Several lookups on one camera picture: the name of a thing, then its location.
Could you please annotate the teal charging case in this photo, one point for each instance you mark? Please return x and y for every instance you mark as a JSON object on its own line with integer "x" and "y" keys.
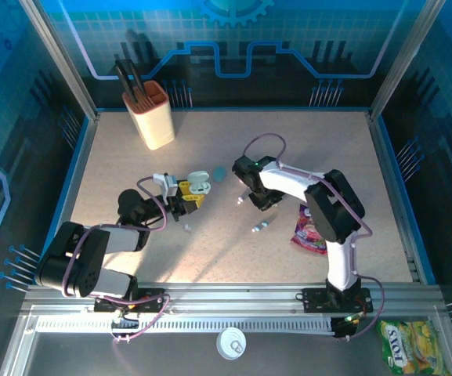
{"x": 219, "y": 174}

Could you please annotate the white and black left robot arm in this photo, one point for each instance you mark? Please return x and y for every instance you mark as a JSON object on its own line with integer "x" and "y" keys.
{"x": 73, "y": 258}

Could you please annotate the green and yellow candy bag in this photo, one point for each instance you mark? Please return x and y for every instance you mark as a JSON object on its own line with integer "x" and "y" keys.
{"x": 409, "y": 348}

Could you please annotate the aluminium front rail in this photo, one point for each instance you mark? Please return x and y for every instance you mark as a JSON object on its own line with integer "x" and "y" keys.
{"x": 229, "y": 291}

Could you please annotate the purple candy bag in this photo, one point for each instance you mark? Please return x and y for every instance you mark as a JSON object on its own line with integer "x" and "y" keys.
{"x": 308, "y": 239}

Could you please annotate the white earbud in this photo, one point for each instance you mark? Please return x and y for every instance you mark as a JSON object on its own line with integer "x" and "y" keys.
{"x": 187, "y": 227}
{"x": 241, "y": 199}

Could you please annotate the aluminium frame post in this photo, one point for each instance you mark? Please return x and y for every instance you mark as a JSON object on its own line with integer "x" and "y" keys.
{"x": 59, "y": 58}
{"x": 403, "y": 58}

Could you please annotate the aluminium side rail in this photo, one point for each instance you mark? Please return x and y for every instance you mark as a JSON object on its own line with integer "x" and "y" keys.
{"x": 70, "y": 196}
{"x": 398, "y": 196}

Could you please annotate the black interface board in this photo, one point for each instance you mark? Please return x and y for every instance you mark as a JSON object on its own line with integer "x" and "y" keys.
{"x": 349, "y": 325}

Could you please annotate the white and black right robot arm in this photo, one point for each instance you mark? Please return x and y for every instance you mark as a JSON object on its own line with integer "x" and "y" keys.
{"x": 288, "y": 182}

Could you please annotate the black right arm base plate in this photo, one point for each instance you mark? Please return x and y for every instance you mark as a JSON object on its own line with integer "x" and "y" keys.
{"x": 315, "y": 299}

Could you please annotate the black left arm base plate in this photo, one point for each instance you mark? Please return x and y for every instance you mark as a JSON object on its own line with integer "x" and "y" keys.
{"x": 151, "y": 299}

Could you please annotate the beige and orange knife block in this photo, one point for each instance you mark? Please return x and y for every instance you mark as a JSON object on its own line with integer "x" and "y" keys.
{"x": 155, "y": 125}

